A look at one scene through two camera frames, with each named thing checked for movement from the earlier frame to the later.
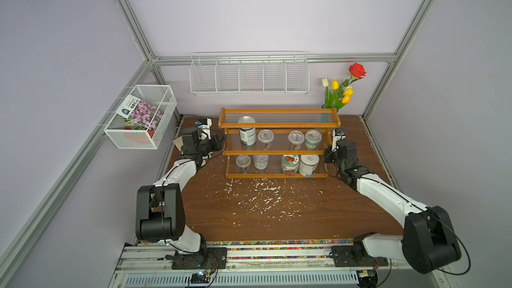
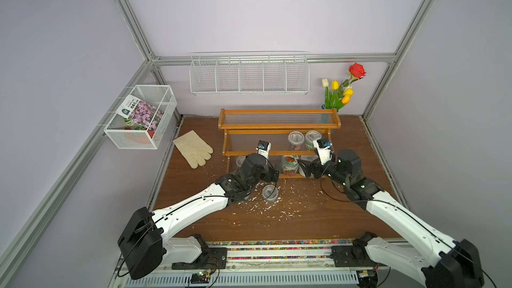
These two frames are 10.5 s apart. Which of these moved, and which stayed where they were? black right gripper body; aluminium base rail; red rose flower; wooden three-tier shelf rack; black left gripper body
Moved: black right gripper body; black left gripper body
Stayed: wooden three-tier shelf rack; red rose flower; aluminium base rail
